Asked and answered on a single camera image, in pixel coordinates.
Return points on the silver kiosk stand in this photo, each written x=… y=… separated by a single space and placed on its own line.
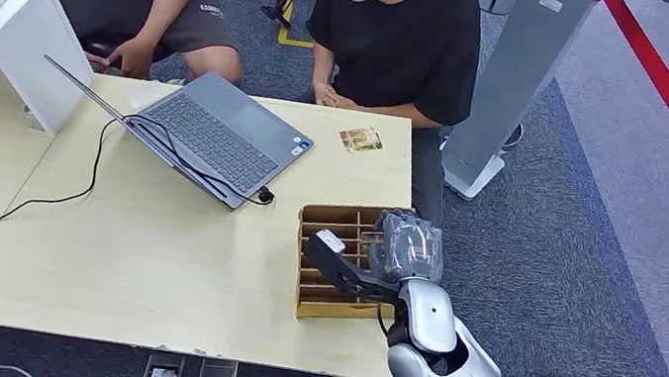
x=517 y=75

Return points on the person's left hand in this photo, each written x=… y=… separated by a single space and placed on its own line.
x=347 y=103
x=132 y=56

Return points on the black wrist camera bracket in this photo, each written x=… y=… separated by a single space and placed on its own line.
x=337 y=268

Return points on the floor power socket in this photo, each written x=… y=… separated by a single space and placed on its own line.
x=162 y=373

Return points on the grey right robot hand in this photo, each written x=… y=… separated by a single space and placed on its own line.
x=408 y=251

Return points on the person's right hand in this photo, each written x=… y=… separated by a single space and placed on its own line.
x=324 y=94

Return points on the yellow floor tape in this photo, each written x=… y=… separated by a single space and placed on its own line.
x=295 y=43

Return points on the person in black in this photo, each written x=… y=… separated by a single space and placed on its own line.
x=396 y=44

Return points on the grey open laptop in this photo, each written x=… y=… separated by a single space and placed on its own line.
x=216 y=136

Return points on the cardboard divider box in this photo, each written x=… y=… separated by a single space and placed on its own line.
x=318 y=294

